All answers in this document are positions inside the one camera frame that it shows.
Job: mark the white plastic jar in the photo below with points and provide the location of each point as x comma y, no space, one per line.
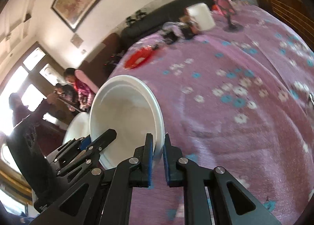
202,16

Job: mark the standing person dark clothes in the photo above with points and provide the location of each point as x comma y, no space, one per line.
20,111

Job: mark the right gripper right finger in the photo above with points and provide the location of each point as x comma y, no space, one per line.
211,196

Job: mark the purple floral tablecloth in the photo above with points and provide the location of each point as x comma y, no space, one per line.
240,100

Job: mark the large white foam bowl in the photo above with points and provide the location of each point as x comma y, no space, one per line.
79,127

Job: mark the black phone stand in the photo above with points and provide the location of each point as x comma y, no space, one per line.
231,27

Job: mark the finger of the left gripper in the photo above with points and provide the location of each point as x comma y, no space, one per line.
103,141
85,143

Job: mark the wooden cabinet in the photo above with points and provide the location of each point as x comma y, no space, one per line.
295,10

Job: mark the seated woman pink vest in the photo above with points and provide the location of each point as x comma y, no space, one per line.
85,88

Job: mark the black leather sofa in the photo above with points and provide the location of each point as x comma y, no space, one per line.
153,21

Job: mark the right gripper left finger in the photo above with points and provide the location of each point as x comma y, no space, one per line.
103,196

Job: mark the small red plate far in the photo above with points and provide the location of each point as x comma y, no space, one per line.
139,57

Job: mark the small white foam bowl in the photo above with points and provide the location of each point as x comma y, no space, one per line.
127,105

